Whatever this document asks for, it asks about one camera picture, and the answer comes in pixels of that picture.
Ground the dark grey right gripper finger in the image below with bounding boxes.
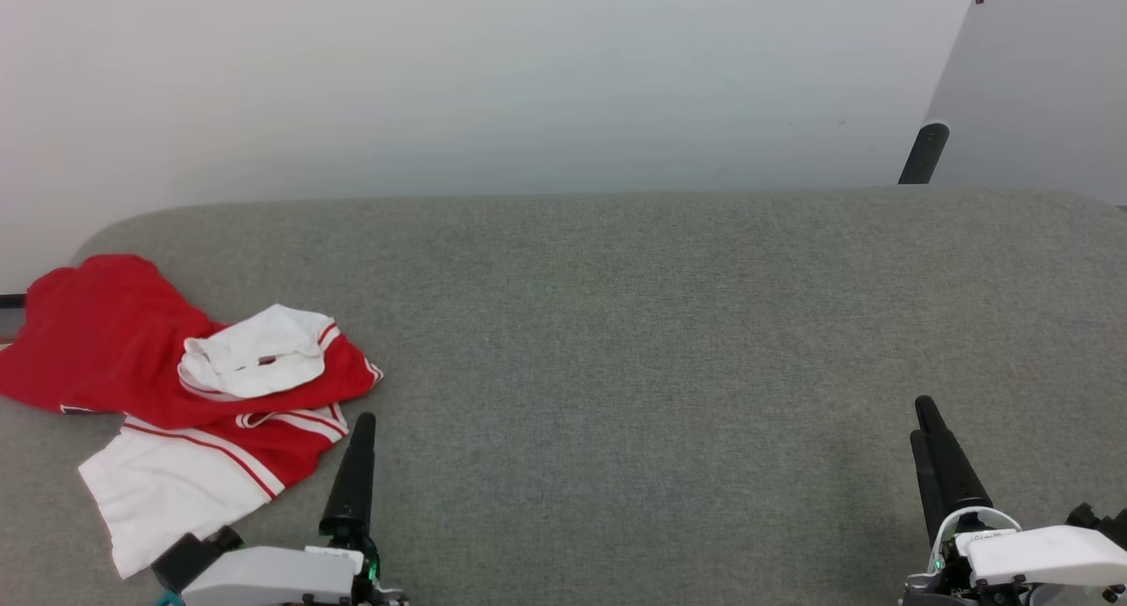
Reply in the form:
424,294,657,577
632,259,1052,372
910,430,943,545
916,396,992,519

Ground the grey fabric sofa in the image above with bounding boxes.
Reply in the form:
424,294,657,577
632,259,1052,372
0,186,1127,606

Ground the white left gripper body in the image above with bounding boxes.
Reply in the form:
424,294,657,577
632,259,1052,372
180,536,408,606

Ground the black pole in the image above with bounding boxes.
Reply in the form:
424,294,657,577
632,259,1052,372
898,123,950,185

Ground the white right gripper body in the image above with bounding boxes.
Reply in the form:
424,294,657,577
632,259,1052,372
905,505,1127,606

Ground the light grey panel board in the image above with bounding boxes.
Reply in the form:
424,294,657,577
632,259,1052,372
923,0,1127,207

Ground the red and white basketball jersey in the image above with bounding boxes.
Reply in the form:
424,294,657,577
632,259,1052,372
0,254,385,580

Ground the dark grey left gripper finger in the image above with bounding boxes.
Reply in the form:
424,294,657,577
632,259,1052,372
319,412,378,541

